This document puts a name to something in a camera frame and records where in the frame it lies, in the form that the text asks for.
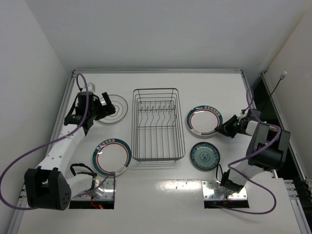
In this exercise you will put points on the small blue patterned plate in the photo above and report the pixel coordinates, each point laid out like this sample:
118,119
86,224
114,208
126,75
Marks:
205,156

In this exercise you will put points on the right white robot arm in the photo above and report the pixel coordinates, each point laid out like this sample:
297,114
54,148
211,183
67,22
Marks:
267,151

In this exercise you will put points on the grey wire dish rack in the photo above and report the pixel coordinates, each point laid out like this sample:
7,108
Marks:
157,125

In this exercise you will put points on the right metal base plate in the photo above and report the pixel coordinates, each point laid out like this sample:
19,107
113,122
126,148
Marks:
213,192

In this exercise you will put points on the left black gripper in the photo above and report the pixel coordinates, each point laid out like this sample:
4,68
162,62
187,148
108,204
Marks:
103,107

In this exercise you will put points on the white plate thin green rings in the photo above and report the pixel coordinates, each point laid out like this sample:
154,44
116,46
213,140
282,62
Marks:
120,109

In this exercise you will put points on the metal base plate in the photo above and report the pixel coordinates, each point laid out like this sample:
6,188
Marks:
101,189
213,192

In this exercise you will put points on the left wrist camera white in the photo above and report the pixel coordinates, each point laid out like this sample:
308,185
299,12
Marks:
91,87

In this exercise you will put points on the green red rim plate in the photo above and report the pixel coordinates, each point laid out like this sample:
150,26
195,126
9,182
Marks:
112,155
203,120

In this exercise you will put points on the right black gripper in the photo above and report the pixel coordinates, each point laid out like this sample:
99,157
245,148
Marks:
230,126

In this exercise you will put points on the black wall cable white plug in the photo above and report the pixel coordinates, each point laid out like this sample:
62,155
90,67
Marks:
282,76

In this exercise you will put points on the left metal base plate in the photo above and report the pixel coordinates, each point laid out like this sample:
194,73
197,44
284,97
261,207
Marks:
101,189

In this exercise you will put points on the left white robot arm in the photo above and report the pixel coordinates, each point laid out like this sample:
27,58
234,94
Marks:
54,182

